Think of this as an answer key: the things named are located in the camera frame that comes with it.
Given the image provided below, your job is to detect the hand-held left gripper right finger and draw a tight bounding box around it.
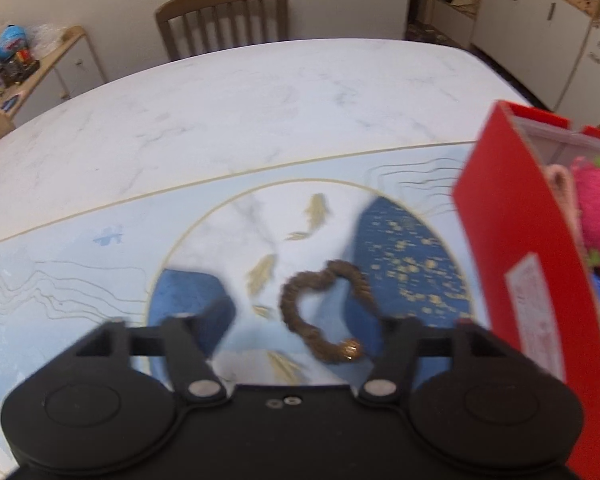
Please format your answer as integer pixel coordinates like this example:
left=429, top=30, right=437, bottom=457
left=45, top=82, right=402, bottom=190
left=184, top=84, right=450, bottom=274
left=357, top=316, right=523, bottom=403

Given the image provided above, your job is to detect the white base cabinet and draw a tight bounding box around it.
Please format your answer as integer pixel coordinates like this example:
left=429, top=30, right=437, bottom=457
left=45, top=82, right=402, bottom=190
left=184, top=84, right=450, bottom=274
left=470, top=0, right=593, bottom=106

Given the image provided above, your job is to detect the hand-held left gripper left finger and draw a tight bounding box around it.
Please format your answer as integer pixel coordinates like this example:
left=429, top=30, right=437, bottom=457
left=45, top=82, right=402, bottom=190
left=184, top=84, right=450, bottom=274
left=75, top=312, right=227, bottom=403

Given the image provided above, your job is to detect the white wooden sideboard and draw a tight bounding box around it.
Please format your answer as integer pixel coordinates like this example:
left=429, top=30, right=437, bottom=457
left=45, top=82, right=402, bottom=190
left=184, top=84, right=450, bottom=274
left=0, top=25, right=106, bottom=131

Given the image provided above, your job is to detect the dark jar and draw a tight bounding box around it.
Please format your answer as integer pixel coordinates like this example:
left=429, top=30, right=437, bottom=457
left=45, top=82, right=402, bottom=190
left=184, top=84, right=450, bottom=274
left=2, top=57, right=41, bottom=86

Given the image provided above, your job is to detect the clear plastic bag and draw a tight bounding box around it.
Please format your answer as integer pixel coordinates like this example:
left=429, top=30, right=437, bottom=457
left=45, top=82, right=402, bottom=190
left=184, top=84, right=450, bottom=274
left=30, top=24, right=66, bottom=51

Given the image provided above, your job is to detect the red cardboard box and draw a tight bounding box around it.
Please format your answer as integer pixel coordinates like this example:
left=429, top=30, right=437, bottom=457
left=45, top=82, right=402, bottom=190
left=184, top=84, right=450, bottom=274
left=452, top=100, right=600, bottom=480

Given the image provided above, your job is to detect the pink knit sock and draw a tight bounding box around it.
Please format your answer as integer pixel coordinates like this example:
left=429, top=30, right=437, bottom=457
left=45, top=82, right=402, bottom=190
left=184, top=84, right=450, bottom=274
left=545, top=162, right=588, bottom=241

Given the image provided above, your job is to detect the white fridge with magnets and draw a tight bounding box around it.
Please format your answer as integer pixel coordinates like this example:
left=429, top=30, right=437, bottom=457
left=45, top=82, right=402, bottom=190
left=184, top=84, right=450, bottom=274
left=555, top=25, right=600, bottom=128

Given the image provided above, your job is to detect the brown braided cord bracelet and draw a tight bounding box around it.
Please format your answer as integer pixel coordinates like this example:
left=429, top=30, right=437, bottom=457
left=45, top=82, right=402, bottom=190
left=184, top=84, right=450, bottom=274
left=279, top=259, right=376, bottom=365

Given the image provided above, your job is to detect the blue globe ball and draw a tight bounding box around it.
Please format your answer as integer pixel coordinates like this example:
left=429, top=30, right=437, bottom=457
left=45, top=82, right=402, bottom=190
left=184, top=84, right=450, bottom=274
left=0, top=24, right=28, bottom=61

